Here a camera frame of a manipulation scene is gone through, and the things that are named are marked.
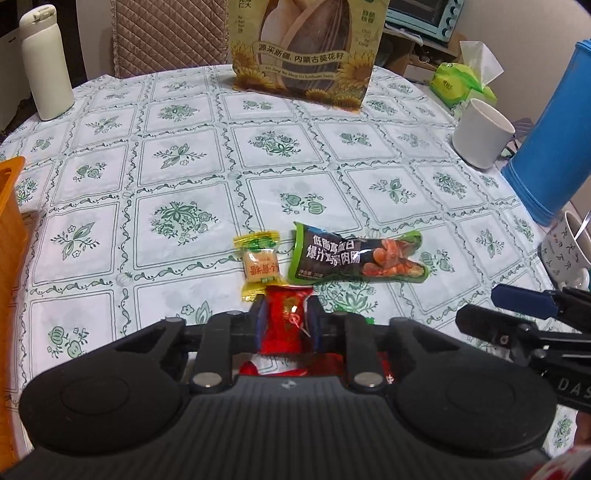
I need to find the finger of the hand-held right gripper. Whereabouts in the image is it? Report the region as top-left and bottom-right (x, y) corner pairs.
(490, 283), (591, 324)
(455, 304), (541, 358)

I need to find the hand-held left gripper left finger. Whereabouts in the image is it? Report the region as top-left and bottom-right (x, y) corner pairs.
(113, 295), (269, 393)

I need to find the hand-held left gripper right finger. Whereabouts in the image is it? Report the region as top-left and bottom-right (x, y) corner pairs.
(307, 295), (467, 393)

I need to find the yellow candy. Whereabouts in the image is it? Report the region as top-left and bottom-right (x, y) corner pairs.
(232, 231), (283, 303)

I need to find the dark green sausage packet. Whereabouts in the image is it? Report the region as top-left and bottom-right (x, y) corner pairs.
(288, 222), (431, 285)

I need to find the orange plastic tray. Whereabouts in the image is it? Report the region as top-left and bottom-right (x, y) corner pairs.
(0, 156), (29, 464)

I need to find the patterned white cup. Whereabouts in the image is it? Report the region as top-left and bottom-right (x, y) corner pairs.
(540, 210), (591, 291)

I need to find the blue thermos jug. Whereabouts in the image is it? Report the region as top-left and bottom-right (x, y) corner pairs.
(501, 39), (591, 228)

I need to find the white mug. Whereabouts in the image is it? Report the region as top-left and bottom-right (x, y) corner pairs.
(451, 98), (516, 170)

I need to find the small dark purple item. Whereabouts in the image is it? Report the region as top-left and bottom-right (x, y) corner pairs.
(510, 117), (533, 146)

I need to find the green tissue pack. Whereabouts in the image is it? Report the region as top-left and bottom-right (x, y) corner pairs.
(429, 41), (505, 106)

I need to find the wooden shelf unit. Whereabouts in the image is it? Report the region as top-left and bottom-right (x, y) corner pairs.
(381, 25), (462, 86)

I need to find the large sunflower seed bag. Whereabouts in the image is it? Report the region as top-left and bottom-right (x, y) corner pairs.
(229, 0), (391, 114)

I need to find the teal toaster oven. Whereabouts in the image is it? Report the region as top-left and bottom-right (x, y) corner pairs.
(385, 0), (463, 44)

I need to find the quilted beige chair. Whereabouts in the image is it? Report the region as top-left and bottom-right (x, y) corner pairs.
(110, 0), (230, 80)

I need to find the cream insulated bottle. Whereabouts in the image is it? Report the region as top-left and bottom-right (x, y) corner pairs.
(18, 4), (75, 121)

